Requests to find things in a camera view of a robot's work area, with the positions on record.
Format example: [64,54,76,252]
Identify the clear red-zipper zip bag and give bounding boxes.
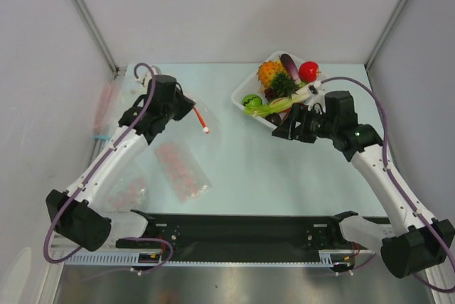
[154,93,222,155]

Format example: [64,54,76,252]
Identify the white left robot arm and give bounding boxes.
[44,93,195,251]

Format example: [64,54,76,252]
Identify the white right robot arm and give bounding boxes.
[272,104,454,278]

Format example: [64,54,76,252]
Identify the clear pink-dotted zip bag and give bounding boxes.
[154,141,213,203]

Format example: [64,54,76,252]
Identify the clear red-patterned zip bag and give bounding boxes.
[102,174,147,212]

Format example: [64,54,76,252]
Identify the red toy chili pepper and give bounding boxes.
[282,102,307,122]

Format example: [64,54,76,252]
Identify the green toy celery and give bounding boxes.
[244,97,293,117]

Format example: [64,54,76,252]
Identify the white toy radish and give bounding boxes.
[269,82,319,107]

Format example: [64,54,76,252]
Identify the dark toy grapes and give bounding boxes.
[264,88,280,102]

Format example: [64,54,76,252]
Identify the green toy melon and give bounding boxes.
[241,94,262,109]

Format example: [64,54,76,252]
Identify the red toy apple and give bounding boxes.
[299,61,320,82]

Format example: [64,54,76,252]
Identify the orange toy pineapple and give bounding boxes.
[257,61,299,97]

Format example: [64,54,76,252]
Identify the purple toy eggplant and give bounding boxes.
[279,53,301,84]

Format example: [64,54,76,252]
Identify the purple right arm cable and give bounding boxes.
[309,76,455,293]

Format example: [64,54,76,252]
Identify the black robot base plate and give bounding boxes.
[115,212,353,257]

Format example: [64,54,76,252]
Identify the slotted white cable duct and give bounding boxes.
[65,250,353,268]

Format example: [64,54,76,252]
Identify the left aluminium frame post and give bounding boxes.
[71,0,119,76]

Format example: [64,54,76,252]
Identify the aluminium frame post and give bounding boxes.
[364,0,410,73]
[71,0,119,76]

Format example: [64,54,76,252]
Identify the right aluminium frame post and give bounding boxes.
[364,0,410,73]

